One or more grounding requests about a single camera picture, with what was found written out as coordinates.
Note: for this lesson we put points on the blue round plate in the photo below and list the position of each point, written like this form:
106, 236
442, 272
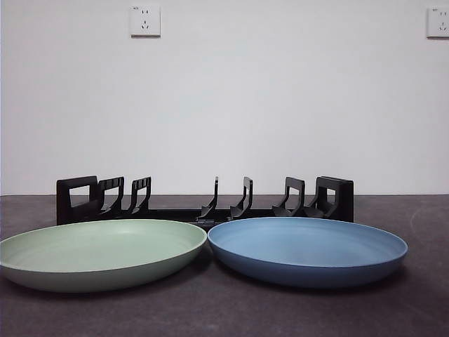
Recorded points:
308, 251

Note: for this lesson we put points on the green round plate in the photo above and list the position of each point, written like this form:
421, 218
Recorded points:
105, 245

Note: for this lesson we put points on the black plastic plate rack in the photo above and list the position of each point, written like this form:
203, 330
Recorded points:
63, 210

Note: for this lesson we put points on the white wall socket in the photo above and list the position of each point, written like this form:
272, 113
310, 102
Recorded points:
439, 22
145, 21

